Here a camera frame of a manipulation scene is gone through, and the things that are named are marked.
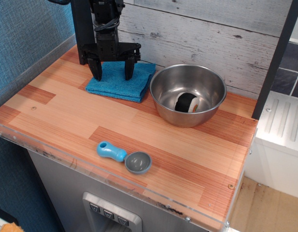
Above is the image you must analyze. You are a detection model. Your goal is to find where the stainless steel bowl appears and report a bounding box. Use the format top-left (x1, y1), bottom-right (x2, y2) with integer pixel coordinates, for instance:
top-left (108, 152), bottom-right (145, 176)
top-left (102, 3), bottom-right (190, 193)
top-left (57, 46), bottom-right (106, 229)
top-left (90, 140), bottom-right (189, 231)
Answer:
top-left (150, 64), bottom-right (227, 127)

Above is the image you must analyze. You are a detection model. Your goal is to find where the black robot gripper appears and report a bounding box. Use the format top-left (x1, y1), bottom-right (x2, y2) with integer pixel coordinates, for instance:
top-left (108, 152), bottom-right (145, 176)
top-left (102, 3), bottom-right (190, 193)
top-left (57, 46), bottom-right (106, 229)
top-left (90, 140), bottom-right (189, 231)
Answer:
top-left (80, 32), bottom-right (141, 81)

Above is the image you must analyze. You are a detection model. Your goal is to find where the grey toy fridge cabinet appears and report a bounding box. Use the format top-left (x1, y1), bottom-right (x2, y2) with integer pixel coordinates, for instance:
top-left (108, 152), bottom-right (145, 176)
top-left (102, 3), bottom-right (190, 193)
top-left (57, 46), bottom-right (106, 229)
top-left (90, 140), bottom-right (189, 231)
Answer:
top-left (29, 151), bottom-right (225, 232)

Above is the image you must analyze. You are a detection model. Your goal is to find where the dark right vertical post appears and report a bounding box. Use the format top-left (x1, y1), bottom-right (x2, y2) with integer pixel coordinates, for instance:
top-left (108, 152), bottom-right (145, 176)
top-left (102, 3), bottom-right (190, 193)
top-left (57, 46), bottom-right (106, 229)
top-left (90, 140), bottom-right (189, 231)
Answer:
top-left (252, 0), bottom-right (298, 120)

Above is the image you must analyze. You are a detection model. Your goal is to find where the clear acrylic edge guard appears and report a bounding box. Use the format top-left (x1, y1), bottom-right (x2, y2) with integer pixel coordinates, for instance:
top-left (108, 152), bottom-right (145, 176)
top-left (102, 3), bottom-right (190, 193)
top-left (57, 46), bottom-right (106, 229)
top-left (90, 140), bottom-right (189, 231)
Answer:
top-left (0, 116), bottom-right (257, 232)

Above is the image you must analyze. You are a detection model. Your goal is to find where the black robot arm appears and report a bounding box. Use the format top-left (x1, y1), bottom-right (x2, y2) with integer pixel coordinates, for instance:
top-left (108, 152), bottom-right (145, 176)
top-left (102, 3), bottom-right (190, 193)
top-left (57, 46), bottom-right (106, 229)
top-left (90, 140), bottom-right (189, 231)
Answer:
top-left (81, 0), bottom-right (141, 81)

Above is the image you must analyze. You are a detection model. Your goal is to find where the blue grey toy scoop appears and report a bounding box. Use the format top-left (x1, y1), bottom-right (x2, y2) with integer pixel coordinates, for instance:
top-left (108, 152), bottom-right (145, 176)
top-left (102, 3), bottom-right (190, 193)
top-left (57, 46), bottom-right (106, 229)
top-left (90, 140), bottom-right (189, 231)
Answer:
top-left (97, 141), bottom-right (152, 174)

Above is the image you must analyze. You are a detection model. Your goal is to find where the white toy sink unit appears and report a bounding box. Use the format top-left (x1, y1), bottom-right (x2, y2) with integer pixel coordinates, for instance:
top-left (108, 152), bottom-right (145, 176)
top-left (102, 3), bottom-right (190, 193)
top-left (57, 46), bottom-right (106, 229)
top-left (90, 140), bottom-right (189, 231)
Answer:
top-left (245, 91), bottom-right (298, 198)

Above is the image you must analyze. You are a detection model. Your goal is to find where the toy sushi roll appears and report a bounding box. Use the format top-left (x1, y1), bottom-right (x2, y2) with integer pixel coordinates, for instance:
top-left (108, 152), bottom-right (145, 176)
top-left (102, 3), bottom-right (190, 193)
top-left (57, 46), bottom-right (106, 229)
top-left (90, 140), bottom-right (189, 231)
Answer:
top-left (174, 92), bottom-right (200, 113)

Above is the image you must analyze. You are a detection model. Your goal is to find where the silver dispenser button panel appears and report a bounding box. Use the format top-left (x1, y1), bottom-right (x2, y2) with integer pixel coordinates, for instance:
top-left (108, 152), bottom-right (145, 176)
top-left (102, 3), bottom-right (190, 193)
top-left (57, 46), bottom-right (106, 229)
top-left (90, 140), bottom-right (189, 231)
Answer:
top-left (83, 192), bottom-right (142, 232)

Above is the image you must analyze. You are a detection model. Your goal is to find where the blue towel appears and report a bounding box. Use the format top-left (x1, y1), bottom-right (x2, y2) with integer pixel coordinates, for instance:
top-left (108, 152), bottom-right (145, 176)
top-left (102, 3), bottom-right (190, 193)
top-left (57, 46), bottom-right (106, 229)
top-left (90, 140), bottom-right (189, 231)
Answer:
top-left (85, 61), bottom-right (156, 102)

